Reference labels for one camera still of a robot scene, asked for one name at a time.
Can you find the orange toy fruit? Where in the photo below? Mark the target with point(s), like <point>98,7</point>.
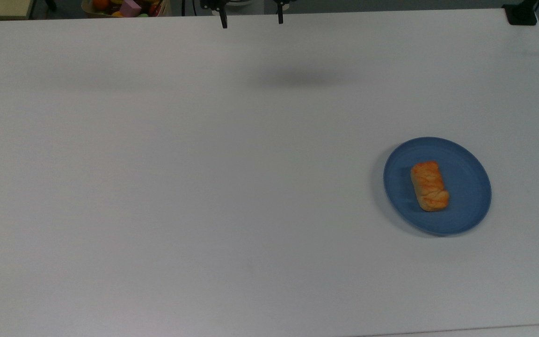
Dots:
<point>100,4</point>

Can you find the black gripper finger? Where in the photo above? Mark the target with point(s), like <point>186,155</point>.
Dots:
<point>223,19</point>
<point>280,17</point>

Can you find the pink toy block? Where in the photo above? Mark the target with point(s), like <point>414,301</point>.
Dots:
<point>130,8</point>

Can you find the blue round plate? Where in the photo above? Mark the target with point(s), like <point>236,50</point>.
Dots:
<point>466,187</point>

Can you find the basket of toy fruit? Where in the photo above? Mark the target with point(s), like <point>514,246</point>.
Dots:
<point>153,9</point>

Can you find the golden brown bread roll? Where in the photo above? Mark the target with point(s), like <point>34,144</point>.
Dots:
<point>429,186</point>

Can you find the black table clamp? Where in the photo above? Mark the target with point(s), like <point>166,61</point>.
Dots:
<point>521,15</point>

